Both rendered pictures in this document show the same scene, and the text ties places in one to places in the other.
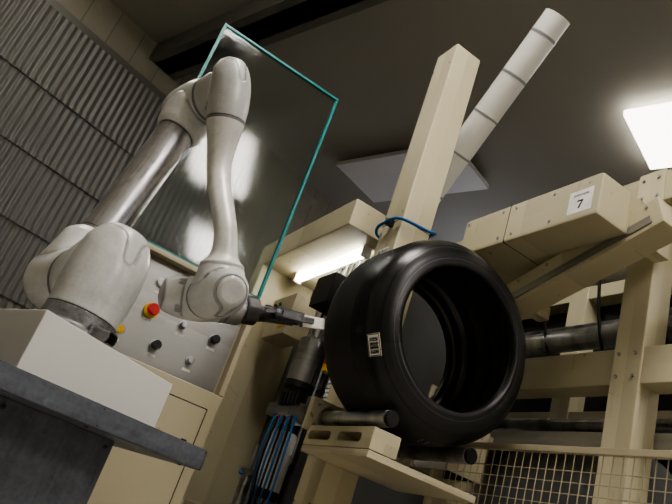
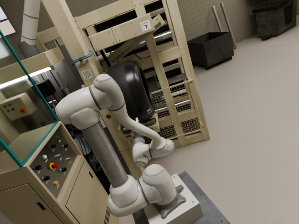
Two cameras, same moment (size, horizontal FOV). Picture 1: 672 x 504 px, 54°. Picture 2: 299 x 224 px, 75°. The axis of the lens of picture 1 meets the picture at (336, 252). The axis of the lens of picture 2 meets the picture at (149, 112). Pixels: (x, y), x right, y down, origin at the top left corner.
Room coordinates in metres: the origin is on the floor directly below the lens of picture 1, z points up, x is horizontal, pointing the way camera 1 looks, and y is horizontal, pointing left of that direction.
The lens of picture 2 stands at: (0.85, 1.14, 1.80)
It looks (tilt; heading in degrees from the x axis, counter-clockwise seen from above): 26 degrees down; 302
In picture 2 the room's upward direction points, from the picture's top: 21 degrees counter-clockwise
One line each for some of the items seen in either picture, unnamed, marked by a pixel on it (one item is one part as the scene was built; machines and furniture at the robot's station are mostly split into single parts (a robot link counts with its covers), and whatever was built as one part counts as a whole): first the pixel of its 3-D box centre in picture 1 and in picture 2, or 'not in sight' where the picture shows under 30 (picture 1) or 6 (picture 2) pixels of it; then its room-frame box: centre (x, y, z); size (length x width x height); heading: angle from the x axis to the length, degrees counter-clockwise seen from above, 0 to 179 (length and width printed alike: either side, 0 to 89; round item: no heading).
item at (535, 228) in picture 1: (548, 235); (123, 32); (1.93, -0.66, 1.71); 0.61 x 0.25 x 0.15; 24
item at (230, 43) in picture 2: not in sight; (208, 50); (1.85, -4.46, 0.36); 1.04 x 0.87 x 0.72; 134
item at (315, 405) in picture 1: (361, 435); (123, 123); (2.09, -0.26, 0.90); 0.40 x 0.03 x 0.10; 114
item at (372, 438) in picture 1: (348, 441); (140, 130); (1.87, -0.21, 0.83); 0.36 x 0.09 x 0.06; 24
